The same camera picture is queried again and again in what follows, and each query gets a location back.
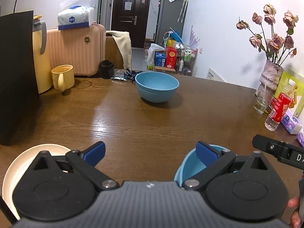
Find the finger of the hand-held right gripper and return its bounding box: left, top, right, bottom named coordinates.
left=252, top=135, right=289, bottom=158

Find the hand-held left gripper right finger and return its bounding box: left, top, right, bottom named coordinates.
left=182, top=141, right=272, bottom=192

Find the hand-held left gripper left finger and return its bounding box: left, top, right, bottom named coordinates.
left=31, top=141, right=120, bottom=191

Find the blue bowl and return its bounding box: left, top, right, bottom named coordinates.
left=174, top=144, right=232, bottom=188
left=135, top=71, right=180, bottom=103

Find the cream plate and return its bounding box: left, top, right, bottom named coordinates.
left=2, top=144, right=72, bottom=221

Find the person's right hand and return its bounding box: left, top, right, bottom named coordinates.
left=287, top=197, right=301, bottom=227

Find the purple packet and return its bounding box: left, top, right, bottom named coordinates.
left=296, top=128, right=304, bottom=148

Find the purple tissue pack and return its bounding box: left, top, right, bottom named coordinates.
left=281, top=111, right=304, bottom=135

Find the drinking glass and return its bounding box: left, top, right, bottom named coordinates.
left=254, top=87, right=273, bottom=114

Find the red label water bottle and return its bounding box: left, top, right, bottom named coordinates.
left=265, top=79, right=297, bottom=131

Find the yellow-green paper bag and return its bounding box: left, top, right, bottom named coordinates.
left=274, top=70, right=304, bottom=117

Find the mottled vase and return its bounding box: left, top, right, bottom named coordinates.
left=255, top=59, right=284, bottom=98

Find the yellow mug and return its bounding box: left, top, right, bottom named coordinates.
left=51, top=65, right=75, bottom=93

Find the black cup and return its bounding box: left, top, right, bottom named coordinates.
left=100, top=60, right=115, bottom=79

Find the yellow thermal jug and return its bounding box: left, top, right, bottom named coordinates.
left=32, top=15, right=54, bottom=94

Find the wooden chair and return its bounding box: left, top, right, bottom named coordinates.
left=105, top=30, right=132, bottom=70

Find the pink suitcase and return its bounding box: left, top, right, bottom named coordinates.
left=46, top=24, right=106, bottom=77

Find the red box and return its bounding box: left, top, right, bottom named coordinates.
left=165, top=46, right=177, bottom=68

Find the dried roses bouquet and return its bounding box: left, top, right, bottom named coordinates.
left=236, top=4, right=299, bottom=64

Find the blue box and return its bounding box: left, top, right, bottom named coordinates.
left=154, top=51, right=167, bottom=67

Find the beige cloth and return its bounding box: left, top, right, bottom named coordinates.
left=106, top=31, right=132, bottom=70

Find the black box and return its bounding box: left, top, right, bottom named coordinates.
left=0, top=11, right=40, bottom=146

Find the white plastic bag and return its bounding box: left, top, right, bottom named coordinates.
left=146, top=43, right=165, bottom=70

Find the dark door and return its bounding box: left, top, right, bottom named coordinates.
left=111, top=0, right=152, bottom=48

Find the white blue tissue pack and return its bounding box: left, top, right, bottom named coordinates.
left=57, top=0, right=94, bottom=30

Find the grey refrigerator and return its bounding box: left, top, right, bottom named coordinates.
left=155, top=0, right=189, bottom=44

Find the hanging folded umbrella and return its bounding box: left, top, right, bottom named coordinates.
left=178, top=0, right=186, bottom=22
left=182, top=0, right=189, bottom=24

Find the purple wall decoration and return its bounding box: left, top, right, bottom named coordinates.
left=189, top=25, right=200, bottom=49

